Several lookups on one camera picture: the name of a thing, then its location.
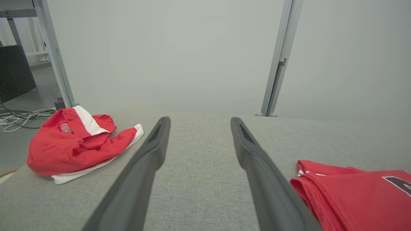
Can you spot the grey desk frame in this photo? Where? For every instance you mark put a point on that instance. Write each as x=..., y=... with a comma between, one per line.
x=16, y=12

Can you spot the red basketball shorts white trim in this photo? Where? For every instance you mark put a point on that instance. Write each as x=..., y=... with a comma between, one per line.
x=64, y=150

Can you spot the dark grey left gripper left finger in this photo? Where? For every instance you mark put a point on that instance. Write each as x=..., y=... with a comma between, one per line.
x=128, y=199

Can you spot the grey partition joint post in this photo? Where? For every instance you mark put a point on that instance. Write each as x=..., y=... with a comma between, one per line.
x=285, y=32

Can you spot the tan round basket rim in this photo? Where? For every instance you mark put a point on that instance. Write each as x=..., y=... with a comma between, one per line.
x=4, y=175

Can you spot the grey partition end post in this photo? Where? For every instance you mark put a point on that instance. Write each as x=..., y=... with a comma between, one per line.
x=53, y=48

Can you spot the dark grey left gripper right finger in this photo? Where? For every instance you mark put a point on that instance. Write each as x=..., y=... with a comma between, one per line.
x=273, y=199

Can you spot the black cabinet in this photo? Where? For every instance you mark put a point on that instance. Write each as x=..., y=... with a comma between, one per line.
x=14, y=73

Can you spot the white shelf frame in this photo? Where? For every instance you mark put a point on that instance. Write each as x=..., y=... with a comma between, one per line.
x=37, y=53

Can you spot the red basketball jersey top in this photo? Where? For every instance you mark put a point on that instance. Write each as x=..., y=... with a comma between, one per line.
x=353, y=199

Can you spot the black power adapter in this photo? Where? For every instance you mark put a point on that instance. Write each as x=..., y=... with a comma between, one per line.
x=59, y=106

